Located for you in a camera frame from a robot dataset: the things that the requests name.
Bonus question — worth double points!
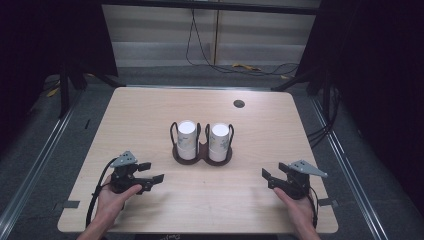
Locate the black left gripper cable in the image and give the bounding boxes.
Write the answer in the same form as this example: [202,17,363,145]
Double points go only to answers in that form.
[85,157,118,229]

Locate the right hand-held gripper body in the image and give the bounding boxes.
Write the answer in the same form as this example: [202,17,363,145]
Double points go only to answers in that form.
[270,159,328,200]

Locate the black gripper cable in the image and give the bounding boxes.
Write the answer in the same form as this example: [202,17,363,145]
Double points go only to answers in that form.
[85,157,118,229]
[307,185,319,230]

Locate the black hanging wall cable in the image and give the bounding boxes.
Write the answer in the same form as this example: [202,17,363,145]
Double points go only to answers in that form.
[185,8,301,78]

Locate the black metal stand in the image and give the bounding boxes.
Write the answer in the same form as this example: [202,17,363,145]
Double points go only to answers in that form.
[57,63,123,120]
[270,68,334,116]

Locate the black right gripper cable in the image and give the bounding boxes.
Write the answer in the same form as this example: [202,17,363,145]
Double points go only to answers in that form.
[307,185,319,230]

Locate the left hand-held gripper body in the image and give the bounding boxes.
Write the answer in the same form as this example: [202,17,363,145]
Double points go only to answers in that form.
[109,150,147,195]

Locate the stack of white paper cups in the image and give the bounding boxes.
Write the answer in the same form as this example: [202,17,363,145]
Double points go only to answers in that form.
[176,120,198,161]
[208,122,231,163]

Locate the person's right hand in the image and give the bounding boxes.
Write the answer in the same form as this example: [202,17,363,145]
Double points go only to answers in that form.
[273,188,316,231]

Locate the dark brown double cup holder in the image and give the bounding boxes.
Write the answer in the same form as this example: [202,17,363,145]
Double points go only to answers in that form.
[169,121,235,167]

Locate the person's left hand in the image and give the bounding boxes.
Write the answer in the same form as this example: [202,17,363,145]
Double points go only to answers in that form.
[94,175,143,228]

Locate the metal floor rail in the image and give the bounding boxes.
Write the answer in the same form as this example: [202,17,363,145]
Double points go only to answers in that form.
[0,89,84,232]
[309,96,391,240]

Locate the black curtain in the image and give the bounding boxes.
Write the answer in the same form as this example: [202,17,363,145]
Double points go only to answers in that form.
[0,0,119,148]
[294,0,424,214]

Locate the black horizontal bar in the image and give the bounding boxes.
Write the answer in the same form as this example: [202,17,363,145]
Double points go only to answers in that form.
[99,0,322,16]

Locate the bundle of black cables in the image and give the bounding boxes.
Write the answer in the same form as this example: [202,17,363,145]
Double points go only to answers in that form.
[306,84,342,150]

